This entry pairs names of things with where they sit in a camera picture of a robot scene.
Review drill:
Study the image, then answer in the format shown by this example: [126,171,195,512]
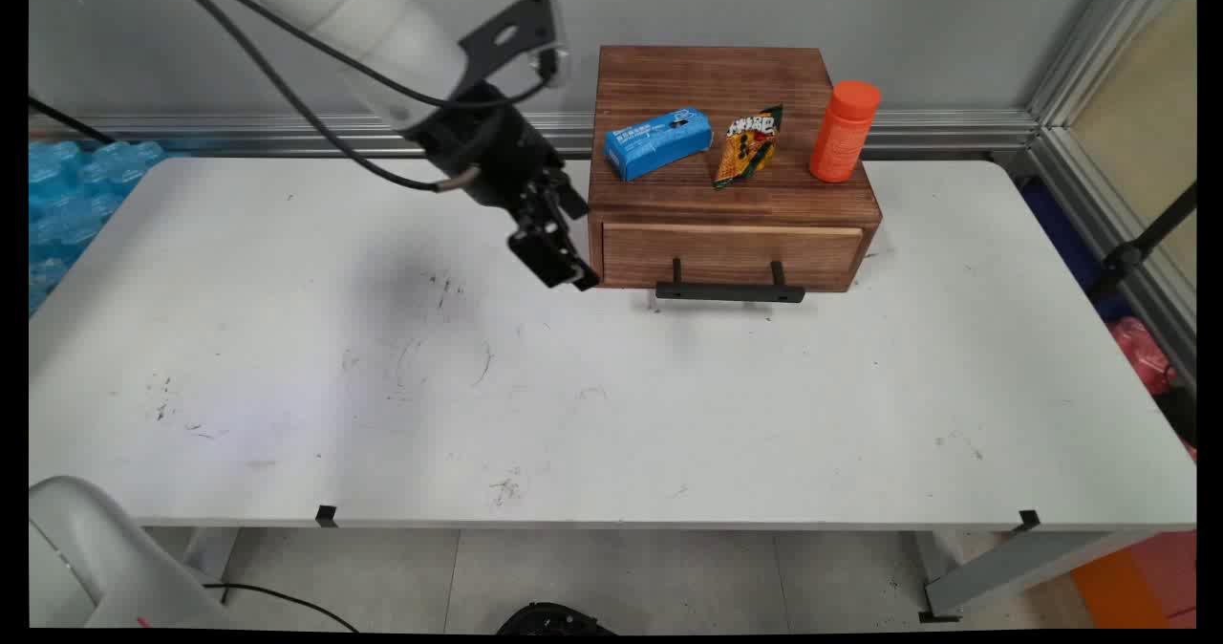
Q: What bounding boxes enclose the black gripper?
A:
[420,83,601,292]

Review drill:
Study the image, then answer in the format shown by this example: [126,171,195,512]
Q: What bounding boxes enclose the white rounded robot base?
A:
[29,475,231,632]

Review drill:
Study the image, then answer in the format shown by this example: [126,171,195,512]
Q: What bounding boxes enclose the blue cardboard box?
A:
[603,107,714,182]

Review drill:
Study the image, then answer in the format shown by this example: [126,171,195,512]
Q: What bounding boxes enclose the brown wooden drawer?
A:
[600,223,867,292]

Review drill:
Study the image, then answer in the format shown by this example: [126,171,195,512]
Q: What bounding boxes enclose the yellow green snack packet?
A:
[713,104,784,189]

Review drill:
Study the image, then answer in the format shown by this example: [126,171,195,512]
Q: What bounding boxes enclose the brown wooden drawer cabinet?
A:
[586,45,883,294]

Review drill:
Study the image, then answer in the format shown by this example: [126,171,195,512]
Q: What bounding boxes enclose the orange plastic bottle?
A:
[809,80,882,184]

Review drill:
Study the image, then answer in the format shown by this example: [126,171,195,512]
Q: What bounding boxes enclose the black round floor object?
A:
[496,601,618,636]

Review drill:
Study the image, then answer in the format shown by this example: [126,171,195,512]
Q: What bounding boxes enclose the grey straight table leg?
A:
[181,527,241,580]

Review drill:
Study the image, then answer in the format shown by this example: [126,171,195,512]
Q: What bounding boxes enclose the blue water bottle pack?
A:
[29,140,166,316]

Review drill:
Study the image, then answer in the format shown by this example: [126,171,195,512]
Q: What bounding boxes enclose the dark blue crate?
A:
[1019,178,1134,323]

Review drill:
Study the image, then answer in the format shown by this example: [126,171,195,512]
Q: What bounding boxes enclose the grey slanted table leg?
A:
[915,527,1163,624]

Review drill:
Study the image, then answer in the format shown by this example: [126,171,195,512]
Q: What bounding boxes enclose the black tripod stand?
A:
[1087,182,1197,304]

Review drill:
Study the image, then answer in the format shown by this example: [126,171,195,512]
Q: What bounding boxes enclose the pink plastic bag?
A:
[1107,315,1179,397]

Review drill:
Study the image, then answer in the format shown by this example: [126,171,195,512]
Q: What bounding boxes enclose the orange box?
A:
[1069,529,1197,630]

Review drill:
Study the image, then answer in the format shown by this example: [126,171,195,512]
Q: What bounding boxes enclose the black bar drawer handle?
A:
[654,258,806,304]

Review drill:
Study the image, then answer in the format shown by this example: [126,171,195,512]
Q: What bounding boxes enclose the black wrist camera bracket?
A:
[458,0,574,92]

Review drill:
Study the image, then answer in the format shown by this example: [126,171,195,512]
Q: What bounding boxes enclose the thin black camera cable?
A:
[189,0,560,110]

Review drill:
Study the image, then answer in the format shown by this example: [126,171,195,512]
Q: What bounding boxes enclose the black cable with metal plug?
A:
[161,0,479,193]

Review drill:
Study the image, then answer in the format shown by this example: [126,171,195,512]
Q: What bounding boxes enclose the long aluminium wall rail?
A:
[29,109,1040,159]

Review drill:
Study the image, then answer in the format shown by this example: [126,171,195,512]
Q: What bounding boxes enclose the black floor cable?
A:
[203,581,361,633]

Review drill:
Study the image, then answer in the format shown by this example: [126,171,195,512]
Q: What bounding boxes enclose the black wall cable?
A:
[29,96,118,145]

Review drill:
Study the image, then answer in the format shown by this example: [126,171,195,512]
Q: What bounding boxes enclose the short aluminium side rail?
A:
[1030,128,1197,379]

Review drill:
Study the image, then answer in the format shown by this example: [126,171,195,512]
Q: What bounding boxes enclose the aluminium frame post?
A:
[1026,0,1195,148]

